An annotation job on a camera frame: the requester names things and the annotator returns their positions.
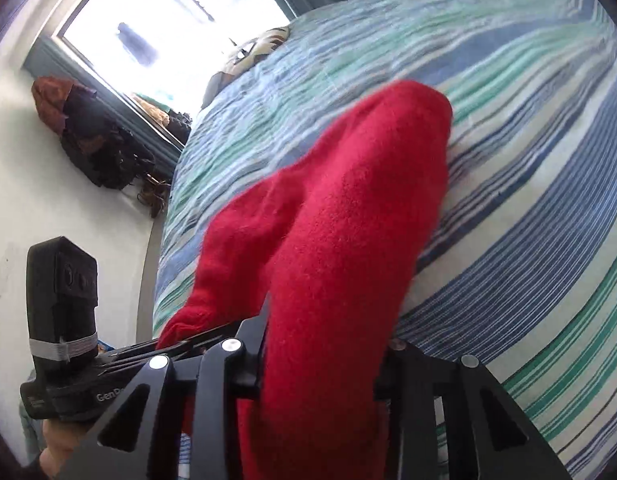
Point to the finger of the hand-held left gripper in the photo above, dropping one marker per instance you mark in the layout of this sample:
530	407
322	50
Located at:
123	369
138	349

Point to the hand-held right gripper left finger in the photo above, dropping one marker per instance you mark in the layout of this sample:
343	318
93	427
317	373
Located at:
248	355

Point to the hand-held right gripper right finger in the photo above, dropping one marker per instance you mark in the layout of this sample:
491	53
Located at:
403	362

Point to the red knit sweater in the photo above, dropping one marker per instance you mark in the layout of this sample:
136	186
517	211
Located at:
348	210

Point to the person's left hand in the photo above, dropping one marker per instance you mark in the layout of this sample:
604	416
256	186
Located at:
58	450

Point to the rust-brown cloth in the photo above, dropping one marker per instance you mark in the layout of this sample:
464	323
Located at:
48	102

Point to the striped bed cover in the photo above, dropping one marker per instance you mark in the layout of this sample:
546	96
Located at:
513	160

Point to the window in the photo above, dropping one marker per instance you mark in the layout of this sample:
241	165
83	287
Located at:
138	20

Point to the printed cushion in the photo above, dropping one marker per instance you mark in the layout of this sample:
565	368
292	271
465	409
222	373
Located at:
243	55

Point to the dark clothes hanging on wall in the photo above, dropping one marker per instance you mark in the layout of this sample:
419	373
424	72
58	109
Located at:
103	150

